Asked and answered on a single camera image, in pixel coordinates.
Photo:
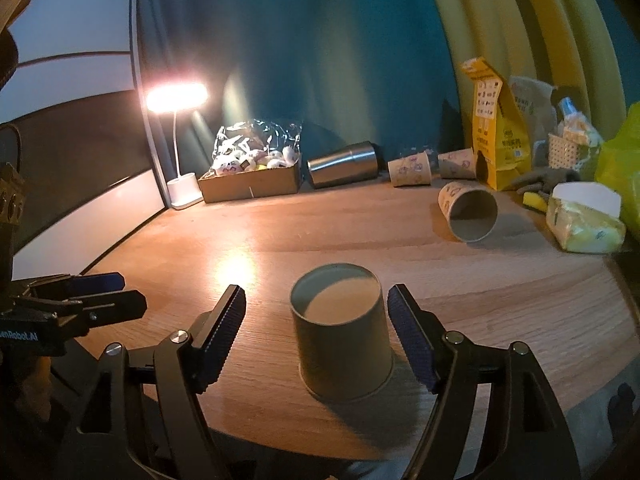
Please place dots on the white desk lamp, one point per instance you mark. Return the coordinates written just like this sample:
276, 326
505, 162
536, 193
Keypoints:
185, 192

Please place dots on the yellow packet with white label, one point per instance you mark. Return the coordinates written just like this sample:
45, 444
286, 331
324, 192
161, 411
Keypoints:
585, 225

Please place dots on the yellow sponge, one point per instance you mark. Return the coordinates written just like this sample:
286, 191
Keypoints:
535, 202

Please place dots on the clear plastic bag of toys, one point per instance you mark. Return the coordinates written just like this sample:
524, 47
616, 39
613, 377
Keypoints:
257, 142

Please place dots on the clear plastic bottle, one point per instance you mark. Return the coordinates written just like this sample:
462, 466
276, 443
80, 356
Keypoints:
569, 107

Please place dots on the grey printed pouch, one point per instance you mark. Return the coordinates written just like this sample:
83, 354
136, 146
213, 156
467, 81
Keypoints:
531, 105

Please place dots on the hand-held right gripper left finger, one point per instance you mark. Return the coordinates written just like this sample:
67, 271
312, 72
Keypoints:
225, 332

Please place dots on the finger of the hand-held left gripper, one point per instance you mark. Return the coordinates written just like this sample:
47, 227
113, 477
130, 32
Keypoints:
115, 306
100, 283

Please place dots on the brown cardboard box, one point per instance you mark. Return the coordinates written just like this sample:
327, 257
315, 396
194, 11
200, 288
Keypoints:
250, 187

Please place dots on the beige perforated basket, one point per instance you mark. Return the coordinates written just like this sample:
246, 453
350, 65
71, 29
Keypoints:
565, 152

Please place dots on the yellow plastic bag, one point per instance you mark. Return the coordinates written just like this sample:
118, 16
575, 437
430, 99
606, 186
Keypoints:
620, 165

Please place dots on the grey glove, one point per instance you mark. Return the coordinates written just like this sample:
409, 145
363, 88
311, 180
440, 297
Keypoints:
547, 179

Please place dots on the stainless steel tumbler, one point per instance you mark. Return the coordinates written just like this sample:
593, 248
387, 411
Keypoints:
342, 165

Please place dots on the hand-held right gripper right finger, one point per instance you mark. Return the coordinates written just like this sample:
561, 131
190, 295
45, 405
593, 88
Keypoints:
411, 337

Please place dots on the yellow paper bag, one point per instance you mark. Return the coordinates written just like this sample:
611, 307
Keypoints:
500, 145

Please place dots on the plain brown paper cup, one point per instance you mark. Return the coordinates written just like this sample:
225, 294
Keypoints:
342, 355

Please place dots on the yellow curtain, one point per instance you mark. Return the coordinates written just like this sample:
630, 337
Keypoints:
550, 20

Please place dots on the printed paper cup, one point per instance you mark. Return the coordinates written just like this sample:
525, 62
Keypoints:
457, 162
410, 170
462, 205

